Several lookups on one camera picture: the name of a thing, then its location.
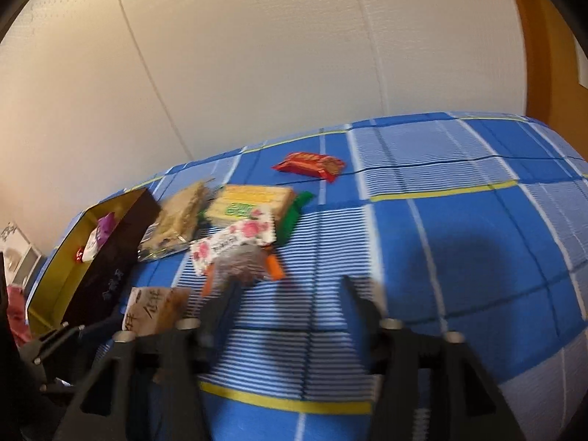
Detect white furniture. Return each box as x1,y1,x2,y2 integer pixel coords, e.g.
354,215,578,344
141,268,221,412
0,220,44,286

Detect blue plaid tablecloth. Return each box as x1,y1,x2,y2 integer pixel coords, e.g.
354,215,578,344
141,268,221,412
41,111,588,441

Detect wooden door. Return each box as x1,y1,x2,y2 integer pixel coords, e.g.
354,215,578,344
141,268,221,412
501,0,588,129

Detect dark tin box gold inside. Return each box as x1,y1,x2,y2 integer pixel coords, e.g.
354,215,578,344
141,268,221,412
26,188,161,331

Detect white floral snack packet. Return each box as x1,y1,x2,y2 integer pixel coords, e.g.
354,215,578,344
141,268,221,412
189,218,276,276

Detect yellow cracker packet green ends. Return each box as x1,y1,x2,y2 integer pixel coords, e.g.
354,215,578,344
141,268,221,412
202,184,315,245

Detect brown snack packet orange ends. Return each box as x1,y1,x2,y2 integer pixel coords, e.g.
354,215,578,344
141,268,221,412
202,245,286,295

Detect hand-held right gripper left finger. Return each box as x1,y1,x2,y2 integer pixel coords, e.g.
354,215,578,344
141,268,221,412
53,285,240,441

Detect pink cloth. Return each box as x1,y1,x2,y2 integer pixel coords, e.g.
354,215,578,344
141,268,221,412
7,285,35,347

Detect clear oat bar packet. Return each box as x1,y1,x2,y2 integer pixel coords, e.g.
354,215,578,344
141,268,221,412
138,181,214,262

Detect clear biscuit packet brown label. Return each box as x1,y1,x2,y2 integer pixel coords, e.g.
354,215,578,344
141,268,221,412
122,286,191,337

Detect red biscuit snack packet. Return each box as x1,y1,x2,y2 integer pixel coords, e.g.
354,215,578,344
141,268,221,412
272,151,345,183

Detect purple snack packet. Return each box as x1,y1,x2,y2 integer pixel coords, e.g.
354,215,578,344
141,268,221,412
97,212,118,242

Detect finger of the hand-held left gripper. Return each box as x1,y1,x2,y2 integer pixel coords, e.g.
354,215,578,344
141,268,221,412
21,325,88,377

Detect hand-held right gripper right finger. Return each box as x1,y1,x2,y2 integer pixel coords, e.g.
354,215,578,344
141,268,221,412
342,277,527,441

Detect white translucent snack packet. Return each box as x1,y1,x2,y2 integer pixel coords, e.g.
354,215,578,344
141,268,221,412
85,230,108,258

